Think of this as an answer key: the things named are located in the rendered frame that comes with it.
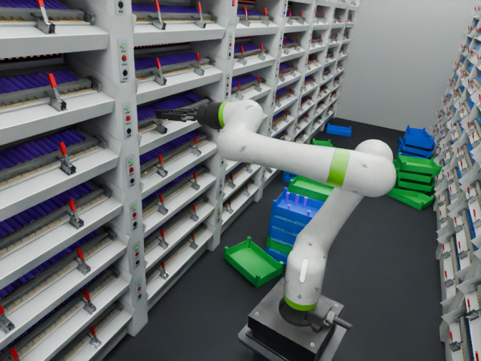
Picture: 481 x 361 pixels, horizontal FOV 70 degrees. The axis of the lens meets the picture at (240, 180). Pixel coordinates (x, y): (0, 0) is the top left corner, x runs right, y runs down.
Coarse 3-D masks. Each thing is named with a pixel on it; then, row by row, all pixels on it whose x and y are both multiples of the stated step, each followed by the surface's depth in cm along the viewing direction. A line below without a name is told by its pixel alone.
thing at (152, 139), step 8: (200, 88) 171; (200, 96) 173; (208, 96) 171; (144, 128) 132; (168, 128) 139; (176, 128) 142; (184, 128) 146; (192, 128) 153; (144, 136) 128; (152, 136) 131; (160, 136) 133; (168, 136) 137; (176, 136) 144; (144, 144) 125; (152, 144) 130; (160, 144) 135; (144, 152) 127
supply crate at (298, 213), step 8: (288, 192) 210; (280, 200) 207; (288, 200) 211; (312, 200) 205; (272, 208) 196; (280, 208) 193; (296, 208) 203; (304, 208) 204; (312, 208) 204; (288, 216) 193; (296, 216) 191; (304, 216) 188; (312, 216) 197
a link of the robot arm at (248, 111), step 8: (224, 104) 117; (232, 104) 115; (240, 104) 112; (248, 104) 112; (256, 104) 113; (224, 112) 115; (232, 112) 113; (240, 112) 110; (248, 112) 110; (256, 112) 112; (224, 120) 116; (248, 120) 109; (256, 120) 112; (256, 128) 112
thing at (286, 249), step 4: (268, 236) 205; (268, 240) 206; (268, 244) 207; (272, 244) 206; (276, 244) 204; (280, 244) 203; (272, 248) 207; (276, 248) 205; (280, 248) 204; (284, 248) 203; (288, 248) 201; (292, 248) 200; (284, 252) 204; (288, 252) 202
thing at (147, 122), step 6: (198, 102) 163; (204, 102) 166; (180, 108) 151; (186, 108) 154; (144, 120) 132; (150, 120) 134; (156, 120) 138; (168, 120) 142; (138, 126) 129; (144, 126) 131
